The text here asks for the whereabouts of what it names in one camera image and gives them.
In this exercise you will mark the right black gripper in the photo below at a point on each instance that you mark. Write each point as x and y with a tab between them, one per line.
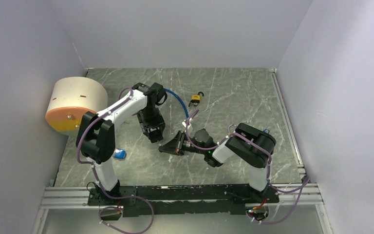
177	146

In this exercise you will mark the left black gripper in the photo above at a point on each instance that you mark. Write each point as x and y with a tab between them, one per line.
158	122

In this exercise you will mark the blue cable lock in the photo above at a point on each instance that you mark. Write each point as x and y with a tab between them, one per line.
180	101

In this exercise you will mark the yellow black padlock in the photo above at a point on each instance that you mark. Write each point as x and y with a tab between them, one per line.
196	99

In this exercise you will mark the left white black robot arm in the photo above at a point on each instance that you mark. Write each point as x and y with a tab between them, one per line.
96	135

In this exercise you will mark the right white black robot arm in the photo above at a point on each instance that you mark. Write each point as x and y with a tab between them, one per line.
252	145

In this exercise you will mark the blue white round object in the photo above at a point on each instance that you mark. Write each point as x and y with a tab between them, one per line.
119	154

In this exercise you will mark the beige yellow cylinder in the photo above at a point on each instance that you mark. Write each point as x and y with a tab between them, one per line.
71	98

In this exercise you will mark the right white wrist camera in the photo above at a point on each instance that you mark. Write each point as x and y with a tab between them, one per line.
187	127

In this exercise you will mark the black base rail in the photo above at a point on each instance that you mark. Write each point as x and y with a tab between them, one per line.
184	199

